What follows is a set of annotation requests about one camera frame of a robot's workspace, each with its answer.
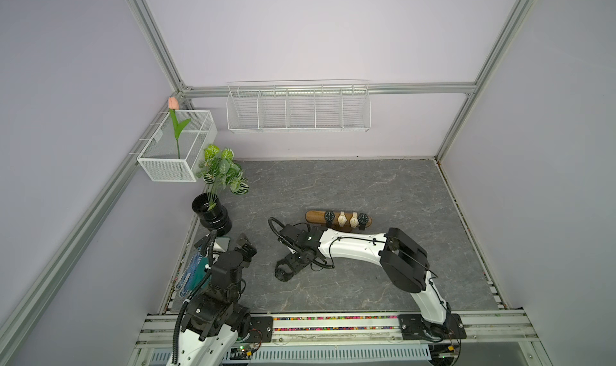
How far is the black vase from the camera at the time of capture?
34.0 inches

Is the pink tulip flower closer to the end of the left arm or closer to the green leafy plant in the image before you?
the green leafy plant

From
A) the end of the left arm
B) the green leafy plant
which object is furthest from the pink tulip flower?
the end of the left arm
